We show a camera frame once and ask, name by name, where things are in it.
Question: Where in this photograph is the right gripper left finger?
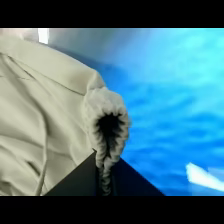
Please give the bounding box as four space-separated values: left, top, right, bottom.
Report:
45 150 100 197

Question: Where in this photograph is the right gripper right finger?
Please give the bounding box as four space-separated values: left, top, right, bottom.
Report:
110 157 166 197

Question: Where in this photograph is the cream hooded sweatshirt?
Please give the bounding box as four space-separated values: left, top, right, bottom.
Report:
0 33 132 197

